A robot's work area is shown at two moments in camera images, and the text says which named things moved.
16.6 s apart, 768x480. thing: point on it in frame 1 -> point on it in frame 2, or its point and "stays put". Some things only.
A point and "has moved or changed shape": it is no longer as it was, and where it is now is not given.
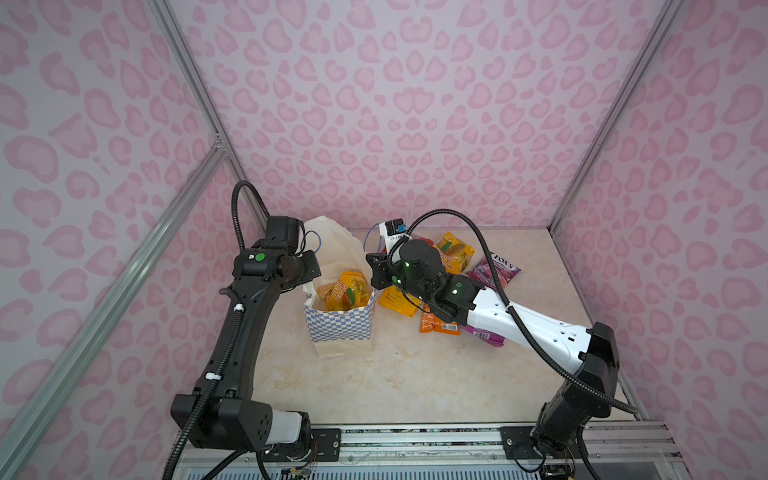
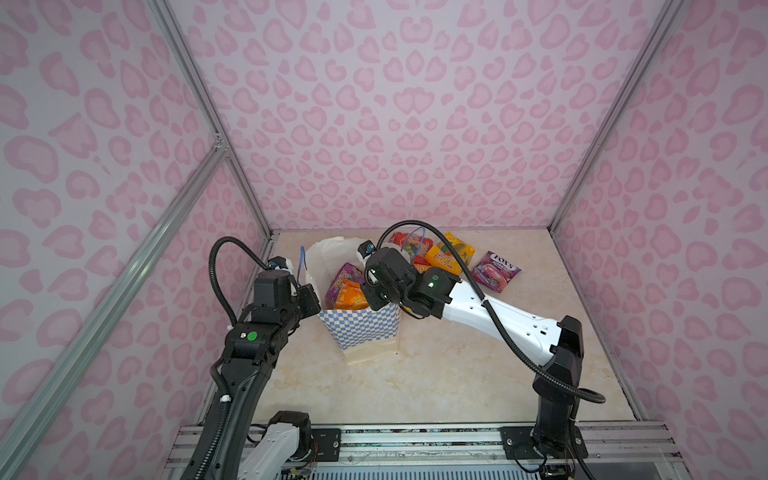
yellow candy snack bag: (455, 255) stays put
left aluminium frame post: (180, 47) stays put
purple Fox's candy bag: (503, 269) stays put
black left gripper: (312, 267) -> (304, 292)
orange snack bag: (432, 323) -> (350, 297)
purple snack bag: (492, 339) -> (347, 272)
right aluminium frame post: (648, 52) stays put
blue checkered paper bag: (339, 305) has moved or changed shape
